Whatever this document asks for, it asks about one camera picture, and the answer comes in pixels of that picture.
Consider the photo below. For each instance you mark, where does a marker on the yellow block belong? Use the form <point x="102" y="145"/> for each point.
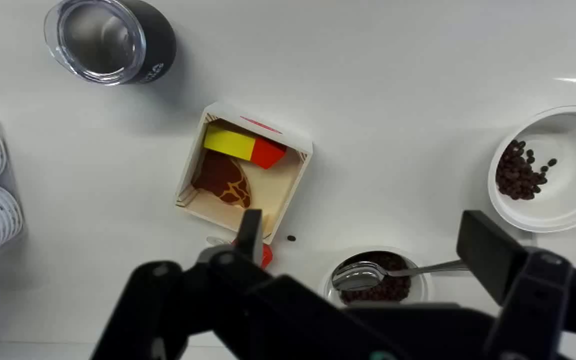
<point x="228" y="142"/>

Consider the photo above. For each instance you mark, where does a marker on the coffee beans in large bowl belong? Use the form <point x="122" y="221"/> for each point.
<point x="517" y="175"/>

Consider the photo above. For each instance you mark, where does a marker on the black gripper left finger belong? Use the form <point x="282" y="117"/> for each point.
<point x="169" y="307"/>

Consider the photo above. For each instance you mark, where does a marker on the brown giraffe pattern piece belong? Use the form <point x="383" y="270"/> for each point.
<point x="220" y="180"/>

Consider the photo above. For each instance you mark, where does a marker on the small red object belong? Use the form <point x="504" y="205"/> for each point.
<point x="266" y="255"/>

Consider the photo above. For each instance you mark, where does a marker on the stray coffee bean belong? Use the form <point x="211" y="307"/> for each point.
<point x="290" y="236"/>

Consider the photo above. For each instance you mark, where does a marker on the coffee beans in small bowl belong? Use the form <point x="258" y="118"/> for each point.
<point x="390" y="290"/>

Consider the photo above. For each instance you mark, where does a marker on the black tumbler with clear lid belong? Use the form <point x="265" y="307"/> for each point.
<point x="105" y="40"/>

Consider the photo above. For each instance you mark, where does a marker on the small white bowl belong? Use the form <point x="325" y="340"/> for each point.
<point x="420" y="289"/>

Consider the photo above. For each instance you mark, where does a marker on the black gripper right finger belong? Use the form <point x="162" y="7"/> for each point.
<point x="534" y="293"/>

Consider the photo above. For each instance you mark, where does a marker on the red block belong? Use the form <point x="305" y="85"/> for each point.
<point x="266" y="152"/>

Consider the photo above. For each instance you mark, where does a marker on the white cardboard box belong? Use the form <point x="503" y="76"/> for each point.
<point x="280" y="190"/>

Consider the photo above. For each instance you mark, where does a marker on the silver metal spoon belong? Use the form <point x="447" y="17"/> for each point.
<point x="359" y="274"/>

